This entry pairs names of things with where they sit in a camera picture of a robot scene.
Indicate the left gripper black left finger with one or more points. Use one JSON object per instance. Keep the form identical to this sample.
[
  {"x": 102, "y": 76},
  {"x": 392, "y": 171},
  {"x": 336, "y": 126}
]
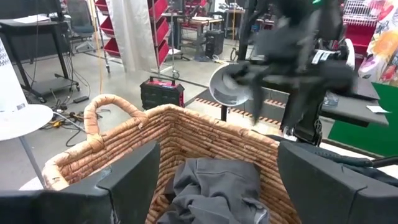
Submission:
[{"x": 124, "y": 199}]

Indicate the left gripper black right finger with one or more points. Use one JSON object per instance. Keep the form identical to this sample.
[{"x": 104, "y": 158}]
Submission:
[{"x": 326, "y": 199}]

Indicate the grey garment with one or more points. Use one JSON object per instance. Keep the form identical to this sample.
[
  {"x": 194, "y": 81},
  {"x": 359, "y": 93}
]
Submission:
[{"x": 214, "y": 193}]

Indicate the black garment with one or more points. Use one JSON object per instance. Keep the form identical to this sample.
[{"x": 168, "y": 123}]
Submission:
[{"x": 280, "y": 46}]

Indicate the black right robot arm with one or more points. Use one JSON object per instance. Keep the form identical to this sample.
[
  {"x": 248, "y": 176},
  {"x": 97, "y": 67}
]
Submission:
[{"x": 308, "y": 124}]

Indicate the green mat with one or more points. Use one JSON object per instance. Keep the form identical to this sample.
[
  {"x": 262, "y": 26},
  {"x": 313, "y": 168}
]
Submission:
[{"x": 379, "y": 137}]

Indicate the grey side table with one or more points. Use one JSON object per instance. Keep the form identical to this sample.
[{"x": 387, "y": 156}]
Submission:
[{"x": 351, "y": 109}]

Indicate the woven wicker basket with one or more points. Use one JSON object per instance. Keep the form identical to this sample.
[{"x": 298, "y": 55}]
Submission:
[{"x": 202, "y": 137}]

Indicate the clear plastic cup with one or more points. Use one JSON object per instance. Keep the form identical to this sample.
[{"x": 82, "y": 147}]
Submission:
[{"x": 331, "y": 99}]

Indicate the red black power station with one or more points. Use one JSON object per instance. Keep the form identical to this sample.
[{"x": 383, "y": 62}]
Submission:
[{"x": 161, "y": 93}]

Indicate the floral fabric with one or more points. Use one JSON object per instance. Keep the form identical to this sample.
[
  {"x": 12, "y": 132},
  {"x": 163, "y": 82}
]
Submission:
[{"x": 385, "y": 46}]

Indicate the white curtain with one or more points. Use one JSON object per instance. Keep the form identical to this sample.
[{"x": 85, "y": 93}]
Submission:
[{"x": 133, "y": 34}]

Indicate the red bin shelf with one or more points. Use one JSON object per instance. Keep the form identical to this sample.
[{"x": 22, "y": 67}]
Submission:
[{"x": 161, "y": 34}]

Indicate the black computer tower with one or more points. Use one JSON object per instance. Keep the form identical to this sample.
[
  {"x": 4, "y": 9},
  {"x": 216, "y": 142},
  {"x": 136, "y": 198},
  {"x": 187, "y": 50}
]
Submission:
[{"x": 214, "y": 43}]

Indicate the grey office chair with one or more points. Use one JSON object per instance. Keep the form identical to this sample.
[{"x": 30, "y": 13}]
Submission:
[{"x": 81, "y": 21}]

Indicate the wooden workbench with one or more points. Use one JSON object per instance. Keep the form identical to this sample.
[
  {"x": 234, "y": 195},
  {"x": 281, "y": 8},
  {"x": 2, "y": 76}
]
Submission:
[{"x": 199, "y": 23}]

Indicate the black desk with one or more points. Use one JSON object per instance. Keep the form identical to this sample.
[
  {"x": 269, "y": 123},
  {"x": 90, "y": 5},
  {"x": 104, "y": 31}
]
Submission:
[{"x": 34, "y": 26}]

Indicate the black metal frame post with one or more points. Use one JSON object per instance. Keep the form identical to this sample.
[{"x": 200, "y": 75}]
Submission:
[{"x": 247, "y": 28}]

